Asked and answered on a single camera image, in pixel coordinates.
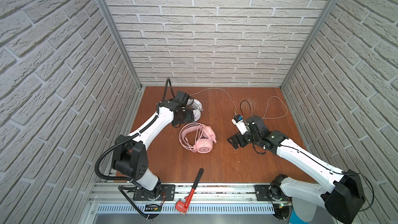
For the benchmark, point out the pink headphones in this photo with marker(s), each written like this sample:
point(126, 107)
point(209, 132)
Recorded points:
point(205, 138)

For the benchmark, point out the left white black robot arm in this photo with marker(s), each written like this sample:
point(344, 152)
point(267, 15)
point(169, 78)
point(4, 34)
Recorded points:
point(130, 157)

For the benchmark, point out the red black pipe wrench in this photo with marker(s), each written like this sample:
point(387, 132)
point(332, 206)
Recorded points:
point(182, 205)

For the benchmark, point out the white headphones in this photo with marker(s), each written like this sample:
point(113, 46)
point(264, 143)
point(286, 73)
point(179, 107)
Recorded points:
point(196, 105)

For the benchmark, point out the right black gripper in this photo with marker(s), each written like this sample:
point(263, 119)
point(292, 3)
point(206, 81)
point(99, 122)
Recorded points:
point(234, 142)

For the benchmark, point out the grey gloved hand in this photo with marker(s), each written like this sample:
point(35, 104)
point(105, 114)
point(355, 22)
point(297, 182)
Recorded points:
point(304, 210)

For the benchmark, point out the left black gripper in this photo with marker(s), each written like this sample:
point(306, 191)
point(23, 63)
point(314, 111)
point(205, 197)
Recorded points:
point(190, 117)

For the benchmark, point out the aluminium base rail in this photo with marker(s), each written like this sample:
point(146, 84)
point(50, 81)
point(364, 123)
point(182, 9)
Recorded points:
point(208, 198)

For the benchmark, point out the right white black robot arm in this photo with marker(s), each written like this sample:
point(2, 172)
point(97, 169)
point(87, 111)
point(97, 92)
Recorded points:
point(339, 192)

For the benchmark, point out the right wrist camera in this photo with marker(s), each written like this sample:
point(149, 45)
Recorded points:
point(241, 124)

